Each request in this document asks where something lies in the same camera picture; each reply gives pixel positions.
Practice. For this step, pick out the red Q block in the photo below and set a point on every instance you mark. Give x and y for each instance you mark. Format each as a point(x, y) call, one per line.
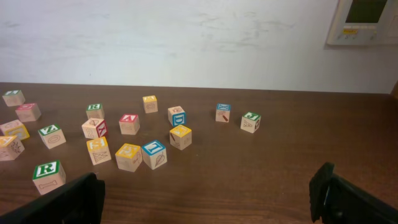
point(28, 112)

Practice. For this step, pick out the yellow block centre right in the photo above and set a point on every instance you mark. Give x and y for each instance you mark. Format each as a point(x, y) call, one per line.
point(98, 150)

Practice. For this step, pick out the blue L block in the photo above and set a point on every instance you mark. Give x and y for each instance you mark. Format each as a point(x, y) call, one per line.
point(154, 154)

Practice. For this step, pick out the yellow S block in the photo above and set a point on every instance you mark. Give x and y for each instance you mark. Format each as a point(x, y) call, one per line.
point(11, 148)

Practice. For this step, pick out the wood block blue side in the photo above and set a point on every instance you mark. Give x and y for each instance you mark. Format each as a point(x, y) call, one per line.
point(177, 116)

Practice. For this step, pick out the white wall panel device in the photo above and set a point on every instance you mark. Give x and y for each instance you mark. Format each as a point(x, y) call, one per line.
point(364, 23)

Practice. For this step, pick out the green J block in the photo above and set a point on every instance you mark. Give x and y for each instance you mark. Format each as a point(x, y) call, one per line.
point(250, 122)

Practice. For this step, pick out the yellow block top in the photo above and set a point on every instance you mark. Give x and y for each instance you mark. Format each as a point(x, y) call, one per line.
point(150, 104)

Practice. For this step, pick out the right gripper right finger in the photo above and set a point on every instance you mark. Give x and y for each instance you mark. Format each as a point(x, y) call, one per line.
point(334, 200)

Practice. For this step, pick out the yellow block lower right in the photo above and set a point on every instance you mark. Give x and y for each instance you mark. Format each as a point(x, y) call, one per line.
point(129, 157)

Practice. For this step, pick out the red A block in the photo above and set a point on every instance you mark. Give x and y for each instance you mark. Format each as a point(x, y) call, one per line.
point(129, 124)

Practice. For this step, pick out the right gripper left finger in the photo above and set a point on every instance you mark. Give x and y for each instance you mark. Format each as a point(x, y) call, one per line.
point(79, 201)

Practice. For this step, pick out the green Z block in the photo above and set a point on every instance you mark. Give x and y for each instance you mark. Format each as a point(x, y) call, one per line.
point(52, 136)

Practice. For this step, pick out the plain wood block centre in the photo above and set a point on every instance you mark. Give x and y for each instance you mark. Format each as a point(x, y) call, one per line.
point(15, 128)

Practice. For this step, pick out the blue X block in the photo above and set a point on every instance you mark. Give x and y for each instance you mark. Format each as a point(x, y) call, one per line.
point(222, 112)

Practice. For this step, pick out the plain wood picture block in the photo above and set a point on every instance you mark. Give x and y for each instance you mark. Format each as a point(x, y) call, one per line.
point(94, 128)

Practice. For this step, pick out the green r block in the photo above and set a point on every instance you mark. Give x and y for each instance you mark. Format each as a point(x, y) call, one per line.
point(49, 176)
point(95, 111)

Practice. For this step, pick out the green L block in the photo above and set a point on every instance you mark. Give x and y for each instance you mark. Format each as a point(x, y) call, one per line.
point(14, 98)

